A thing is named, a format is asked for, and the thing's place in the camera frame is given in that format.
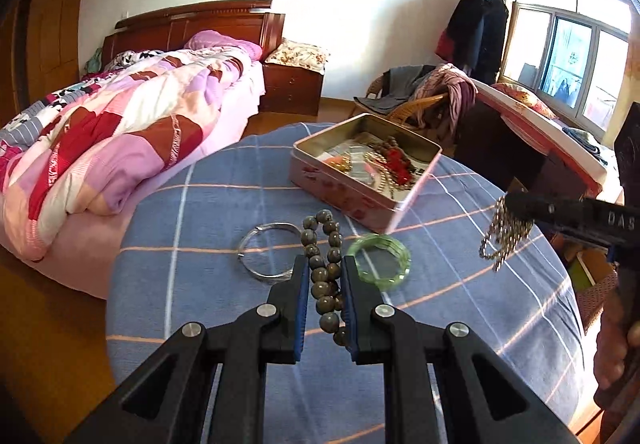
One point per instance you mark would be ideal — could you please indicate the red knotted tassel coin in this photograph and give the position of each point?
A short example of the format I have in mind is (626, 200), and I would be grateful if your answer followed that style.
(399, 167)

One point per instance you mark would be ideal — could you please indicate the mauve scarf on chair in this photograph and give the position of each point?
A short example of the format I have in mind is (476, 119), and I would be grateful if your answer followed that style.
(447, 78)

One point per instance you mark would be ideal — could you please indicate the dark coats hanging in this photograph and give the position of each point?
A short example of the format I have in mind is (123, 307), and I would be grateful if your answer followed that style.
(473, 39)

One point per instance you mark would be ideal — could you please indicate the person's hand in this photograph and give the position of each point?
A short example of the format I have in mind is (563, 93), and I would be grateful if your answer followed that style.
(613, 342)

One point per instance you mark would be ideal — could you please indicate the dark wooden bed headboard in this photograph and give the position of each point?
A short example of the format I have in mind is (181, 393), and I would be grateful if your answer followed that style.
(169, 29)

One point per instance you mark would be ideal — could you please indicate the pink metal tin box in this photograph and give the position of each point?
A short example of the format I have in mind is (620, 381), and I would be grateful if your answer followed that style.
(319, 165)

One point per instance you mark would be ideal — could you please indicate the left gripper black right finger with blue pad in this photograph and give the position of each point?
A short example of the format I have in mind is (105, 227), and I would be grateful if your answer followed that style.
(441, 384)

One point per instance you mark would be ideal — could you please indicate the wooden nightstand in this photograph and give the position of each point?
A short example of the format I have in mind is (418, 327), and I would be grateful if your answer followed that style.
(291, 90)

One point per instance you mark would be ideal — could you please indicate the window with grey frame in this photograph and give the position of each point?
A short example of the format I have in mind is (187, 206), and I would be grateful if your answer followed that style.
(572, 55)

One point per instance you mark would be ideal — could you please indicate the patchwork pink quilt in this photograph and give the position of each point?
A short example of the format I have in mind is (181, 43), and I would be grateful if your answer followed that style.
(98, 150)

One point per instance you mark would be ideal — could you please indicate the floral cloth on nightstand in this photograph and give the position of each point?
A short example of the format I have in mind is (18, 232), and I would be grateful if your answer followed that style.
(299, 55)

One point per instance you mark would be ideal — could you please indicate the silver mesh band watch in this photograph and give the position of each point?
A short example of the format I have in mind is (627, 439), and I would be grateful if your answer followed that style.
(359, 169)

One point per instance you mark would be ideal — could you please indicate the grey clothes on chair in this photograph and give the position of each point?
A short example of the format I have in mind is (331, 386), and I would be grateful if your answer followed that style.
(394, 88)

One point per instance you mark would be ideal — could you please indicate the pink pillow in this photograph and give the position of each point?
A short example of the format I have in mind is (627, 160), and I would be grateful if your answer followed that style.
(212, 38)

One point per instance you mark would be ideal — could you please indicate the blue plaid tablecloth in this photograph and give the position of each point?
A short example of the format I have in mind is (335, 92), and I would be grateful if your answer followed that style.
(178, 263)

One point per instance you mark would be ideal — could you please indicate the brown wooden bead mala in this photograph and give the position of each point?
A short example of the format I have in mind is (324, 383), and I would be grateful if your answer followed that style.
(387, 148)

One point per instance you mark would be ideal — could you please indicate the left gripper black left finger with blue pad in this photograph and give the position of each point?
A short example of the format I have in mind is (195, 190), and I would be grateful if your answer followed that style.
(207, 383)

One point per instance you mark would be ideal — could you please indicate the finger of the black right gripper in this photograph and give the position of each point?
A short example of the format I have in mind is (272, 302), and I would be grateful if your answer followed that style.
(592, 221)

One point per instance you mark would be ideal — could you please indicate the wicker chair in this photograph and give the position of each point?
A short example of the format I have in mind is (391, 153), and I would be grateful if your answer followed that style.
(408, 113)

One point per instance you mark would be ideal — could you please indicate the pink bed mattress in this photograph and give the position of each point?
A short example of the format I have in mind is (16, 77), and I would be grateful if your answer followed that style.
(82, 255)

